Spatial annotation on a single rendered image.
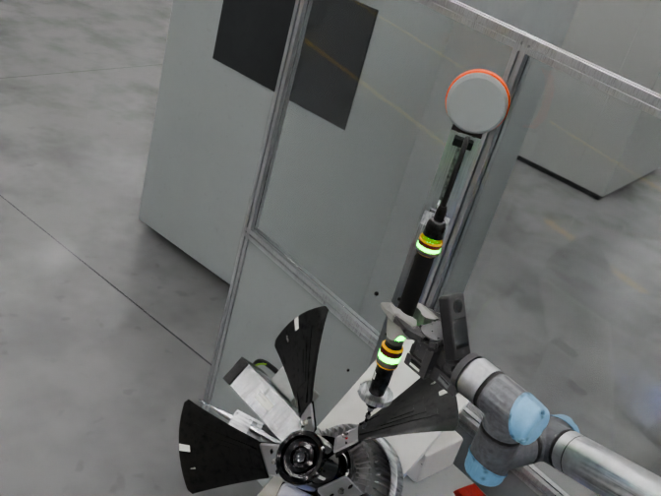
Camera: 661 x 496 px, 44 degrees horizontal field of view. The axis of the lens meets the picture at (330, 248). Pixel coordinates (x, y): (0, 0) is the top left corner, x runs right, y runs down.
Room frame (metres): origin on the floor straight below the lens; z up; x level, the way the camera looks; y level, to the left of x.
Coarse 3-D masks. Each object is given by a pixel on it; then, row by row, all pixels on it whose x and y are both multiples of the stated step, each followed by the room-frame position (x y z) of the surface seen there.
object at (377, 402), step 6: (360, 384) 1.32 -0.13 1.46; (366, 384) 1.32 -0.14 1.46; (360, 390) 1.30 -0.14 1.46; (366, 390) 1.30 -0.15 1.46; (390, 390) 1.33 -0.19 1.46; (360, 396) 1.29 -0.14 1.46; (366, 396) 1.29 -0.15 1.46; (372, 396) 1.29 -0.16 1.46; (384, 396) 1.30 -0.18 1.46; (390, 396) 1.31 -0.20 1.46; (366, 402) 1.28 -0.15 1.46; (372, 402) 1.27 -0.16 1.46; (378, 402) 1.28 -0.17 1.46; (384, 402) 1.28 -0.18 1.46; (390, 402) 1.29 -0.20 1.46
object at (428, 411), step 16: (416, 384) 1.51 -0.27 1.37; (400, 400) 1.47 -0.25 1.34; (416, 400) 1.44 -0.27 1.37; (432, 400) 1.42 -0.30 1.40; (448, 400) 1.41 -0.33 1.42; (384, 416) 1.42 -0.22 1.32; (400, 416) 1.39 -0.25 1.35; (416, 416) 1.38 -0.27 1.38; (432, 416) 1.37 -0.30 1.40; (448, 416) 1.36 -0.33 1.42; (368, 432) 1.37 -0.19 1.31; (384, 432) 1.36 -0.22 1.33; (400, 432) 1.34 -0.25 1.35; (416, 432) 1.34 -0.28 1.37
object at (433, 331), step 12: (420, 324) 1.27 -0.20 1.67; (432, 324) 1.27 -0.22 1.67; (432, 336) 1.23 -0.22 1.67; (420, 348) 1.24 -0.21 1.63; (432, 348) 1.22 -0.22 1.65; (444, 348) 1.22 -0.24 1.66; (408, 360) 1.24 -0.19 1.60; (420, 360) 1.24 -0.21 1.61; (432, 360) 1.22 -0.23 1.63; (444, 360) 1.22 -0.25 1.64; (456, 360) 1.20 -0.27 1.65; (468, 360) 1.19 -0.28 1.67; (420, 372) 1.22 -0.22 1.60; (432, 372) 1.22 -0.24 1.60; (444, 372) 1.21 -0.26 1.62; (456, 372) 1.17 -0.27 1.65; (444, 384) 1.20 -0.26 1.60
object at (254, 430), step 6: (204, 402) 1.62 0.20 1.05; (216, 408) 1.59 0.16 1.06; (222, 414) 1.57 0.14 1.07; (228, 414) 1.57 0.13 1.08; (252, 426) 1.53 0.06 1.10; (252, 432) 1.52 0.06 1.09; (258, 432) 1.51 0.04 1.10; (264, 432) 1.51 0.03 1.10; (264, 438) 1.50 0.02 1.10; (270, 438) 1.49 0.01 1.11
